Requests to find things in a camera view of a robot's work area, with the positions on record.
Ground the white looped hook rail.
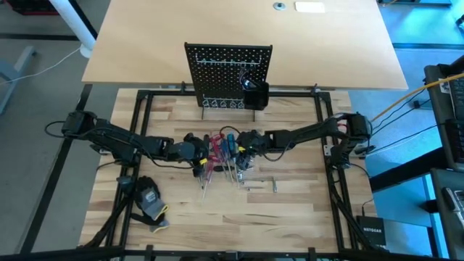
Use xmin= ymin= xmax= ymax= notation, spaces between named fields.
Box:
xmin=202 ymin=94 xmax=246 ymax=109

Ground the black equipment cart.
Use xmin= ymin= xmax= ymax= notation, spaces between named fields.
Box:
xmin=423 ymin=54 xmax=464 ymax=171

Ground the blue transparent screwdriver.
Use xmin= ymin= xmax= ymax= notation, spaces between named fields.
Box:
xmin=220 ymin=139 xmax=235 ymax=182

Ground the white floor cable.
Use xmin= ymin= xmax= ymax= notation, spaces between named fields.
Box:
xmin=0 ymin=46 xmax=83 ymax=86

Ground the black cable bundle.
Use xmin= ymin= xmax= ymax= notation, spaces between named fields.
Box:
xmin=86 ymin=195 xmax=130 ymax=251
xmin=328 ymin=173 xmax=367 ymax=251

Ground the black aluminium table frame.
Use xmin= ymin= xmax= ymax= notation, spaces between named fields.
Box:
xmin=0 ymin=82 xmax=450 ymax=261

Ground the small black clamp mount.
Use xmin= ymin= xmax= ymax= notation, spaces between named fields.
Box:
xmin=115 ymin=175 xmax=133 ymax=192

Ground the grey desk foot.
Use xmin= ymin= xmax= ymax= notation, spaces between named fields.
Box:
xmin=0 ymin=45 xmax=38 ymax=116

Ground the black Netgear network switch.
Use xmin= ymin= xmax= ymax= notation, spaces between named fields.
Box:
xmin=355 ymin=215 xmax=387 ymax=247

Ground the white pole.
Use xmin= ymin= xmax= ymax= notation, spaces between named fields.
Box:
xmin=49 ymin=0 xmax=98 ymax=59

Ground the black pegboard stand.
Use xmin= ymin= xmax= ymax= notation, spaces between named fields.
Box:
xmin=183 ymin=42 xmax=273 ymax=123

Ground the white card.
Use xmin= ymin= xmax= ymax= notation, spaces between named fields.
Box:
xmin=294 ymin=1 xmax=326 ymax=14

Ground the white tool holder rail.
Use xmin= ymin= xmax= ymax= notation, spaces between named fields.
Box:
xmin=194 ymin=54 xmax=262 ymax=67

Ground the black metal beam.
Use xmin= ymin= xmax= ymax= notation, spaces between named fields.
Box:
xmin=369 ymin=146 xmax=449 ymax=193

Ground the black plastic bin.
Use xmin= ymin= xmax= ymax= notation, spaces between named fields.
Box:
xmin=243 ymin=80 xmax=270 ymax=111

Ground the black power cable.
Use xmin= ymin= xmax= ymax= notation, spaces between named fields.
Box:
xmin=369 ymin=88 xmax=428 ymax=143

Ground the black equipment case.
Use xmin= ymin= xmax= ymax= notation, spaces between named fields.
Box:
xmin=430 ymin=168 xmax=464 ymax=260

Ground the black red crate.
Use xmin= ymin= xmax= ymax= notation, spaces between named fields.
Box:
xmin=5 ymin=0 xmax=59 ymax=16

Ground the black grey work glove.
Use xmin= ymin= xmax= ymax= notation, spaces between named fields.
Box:
xmin=130 ymin=212 xmax=170 ymax=234
xmin=133 ymin=175 xmax=170 ymax=222

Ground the yellow cable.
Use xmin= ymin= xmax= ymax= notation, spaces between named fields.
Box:
xmin=369 ymin=71 xmax=464 ymax=124

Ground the light wooden desk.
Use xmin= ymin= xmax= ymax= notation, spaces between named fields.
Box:
xmin=81 ymin=0 xmax=410 ymax=91

